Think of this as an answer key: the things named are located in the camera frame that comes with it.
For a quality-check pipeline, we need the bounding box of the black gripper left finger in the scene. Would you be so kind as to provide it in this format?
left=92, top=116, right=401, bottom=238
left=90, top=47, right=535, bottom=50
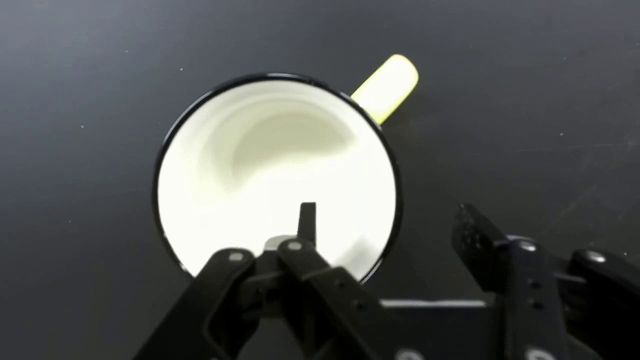
left=133, top=200, right=402, bottom=360

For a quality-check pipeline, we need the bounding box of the yellow enamel cup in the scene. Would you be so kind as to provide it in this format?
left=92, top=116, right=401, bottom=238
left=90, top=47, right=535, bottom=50
left=154, top=53, right=422, bottom=285

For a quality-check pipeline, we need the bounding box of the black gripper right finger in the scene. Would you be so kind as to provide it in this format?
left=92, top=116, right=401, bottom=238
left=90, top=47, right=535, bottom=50
left=451, top=202, right=640, bottom=360

